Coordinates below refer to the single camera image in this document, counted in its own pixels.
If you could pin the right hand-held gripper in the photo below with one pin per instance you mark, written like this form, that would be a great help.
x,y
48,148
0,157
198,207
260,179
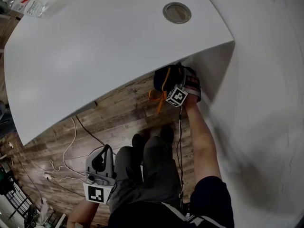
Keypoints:
x,y
177,97

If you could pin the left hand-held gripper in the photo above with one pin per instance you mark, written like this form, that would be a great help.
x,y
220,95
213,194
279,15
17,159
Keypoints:
x,y
96,193

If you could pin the navy backpack with orange trim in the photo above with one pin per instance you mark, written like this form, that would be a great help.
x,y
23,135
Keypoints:
x,y
164,79

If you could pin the person's left forearm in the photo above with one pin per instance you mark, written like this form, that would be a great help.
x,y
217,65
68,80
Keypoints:
x,y
82,212

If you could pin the person's right forearm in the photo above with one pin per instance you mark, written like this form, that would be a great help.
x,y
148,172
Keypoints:
x,y
202,139

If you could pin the person's right black shoe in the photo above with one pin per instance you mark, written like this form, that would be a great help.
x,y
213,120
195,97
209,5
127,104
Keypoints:
x,y
167,134

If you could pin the person's black shoe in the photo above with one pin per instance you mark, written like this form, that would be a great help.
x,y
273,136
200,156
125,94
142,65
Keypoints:
x,y
138,140
167,134

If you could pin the person's left black shoe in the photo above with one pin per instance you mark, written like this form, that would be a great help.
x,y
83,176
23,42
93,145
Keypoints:
x,y
138,140

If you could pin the person's grey trousers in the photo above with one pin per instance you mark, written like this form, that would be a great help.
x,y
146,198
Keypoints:
x,y
147,174

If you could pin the white power strip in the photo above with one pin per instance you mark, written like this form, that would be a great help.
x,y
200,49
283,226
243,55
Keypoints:
x,y
47,175

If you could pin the person's navy shirt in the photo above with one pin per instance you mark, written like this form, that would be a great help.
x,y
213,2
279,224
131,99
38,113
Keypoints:
x,y
166,212

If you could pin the white table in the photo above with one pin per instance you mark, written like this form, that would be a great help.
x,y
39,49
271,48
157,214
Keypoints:
x,y
95,44

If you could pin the clear plastic water bottle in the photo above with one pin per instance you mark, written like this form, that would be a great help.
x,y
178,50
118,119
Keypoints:
x,y
23,5

